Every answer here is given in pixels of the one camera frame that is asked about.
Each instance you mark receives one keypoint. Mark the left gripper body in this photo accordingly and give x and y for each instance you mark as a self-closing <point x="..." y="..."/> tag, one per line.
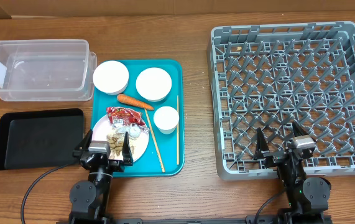
<point x="113" y="167"/>

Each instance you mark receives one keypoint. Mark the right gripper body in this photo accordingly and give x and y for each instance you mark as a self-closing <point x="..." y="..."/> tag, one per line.
<point x="274" y="157"/>

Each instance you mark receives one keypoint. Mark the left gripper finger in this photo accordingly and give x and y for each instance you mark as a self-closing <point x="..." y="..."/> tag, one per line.
<point x="126" y="151"/>
<point x="83" y="145"/>

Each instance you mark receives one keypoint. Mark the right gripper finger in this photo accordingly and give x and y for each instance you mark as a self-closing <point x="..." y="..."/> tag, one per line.
<point x="261" y="145"/>
<point x="298" y="130"/>

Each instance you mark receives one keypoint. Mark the red snack wrapper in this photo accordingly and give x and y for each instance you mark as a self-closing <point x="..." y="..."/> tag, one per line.
<point x="120" y="117"/>

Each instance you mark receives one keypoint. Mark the wooden chopstick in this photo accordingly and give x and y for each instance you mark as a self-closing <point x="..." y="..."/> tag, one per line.
<point x="155" y="141"/>

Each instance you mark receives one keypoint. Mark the white cup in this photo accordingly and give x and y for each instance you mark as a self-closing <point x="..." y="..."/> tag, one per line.
<point x="166" y="119"/>

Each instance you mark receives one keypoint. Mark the orange carrot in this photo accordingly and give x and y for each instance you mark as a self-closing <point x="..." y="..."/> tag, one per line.
<point x="128" y="100"/>

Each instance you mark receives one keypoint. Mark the white bowl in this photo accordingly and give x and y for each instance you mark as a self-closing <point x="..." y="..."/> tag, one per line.
<point x="153" y="84"/>
<point x="111" y="77"/>

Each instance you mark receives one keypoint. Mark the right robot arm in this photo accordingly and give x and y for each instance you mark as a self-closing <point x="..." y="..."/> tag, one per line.
<point x="307" y="196"/>

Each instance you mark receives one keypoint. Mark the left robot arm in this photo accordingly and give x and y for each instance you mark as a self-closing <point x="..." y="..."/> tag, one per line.
<point x="89" y="198"/>

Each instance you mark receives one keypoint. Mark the grey dishwasher rack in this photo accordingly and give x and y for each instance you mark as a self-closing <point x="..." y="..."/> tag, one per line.
<point x="269" y="76"/>

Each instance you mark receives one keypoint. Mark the peanut pile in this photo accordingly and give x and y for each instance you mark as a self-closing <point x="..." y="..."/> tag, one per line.
<point x="116" y="142"/>

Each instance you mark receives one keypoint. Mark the black plastic tray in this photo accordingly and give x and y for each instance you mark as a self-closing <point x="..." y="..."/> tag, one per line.
<point x="40" y="138"/>

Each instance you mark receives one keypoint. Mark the teal serving tray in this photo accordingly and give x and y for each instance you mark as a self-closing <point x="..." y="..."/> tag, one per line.
<point x="171" y="146"/>

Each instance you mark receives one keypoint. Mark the clear plastic bin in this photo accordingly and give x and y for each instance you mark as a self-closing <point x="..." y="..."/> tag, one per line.
<point x="46" y="70"/>

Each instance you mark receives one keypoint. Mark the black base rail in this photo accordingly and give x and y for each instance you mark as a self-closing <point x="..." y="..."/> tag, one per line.
<point x="262" y="219"/>

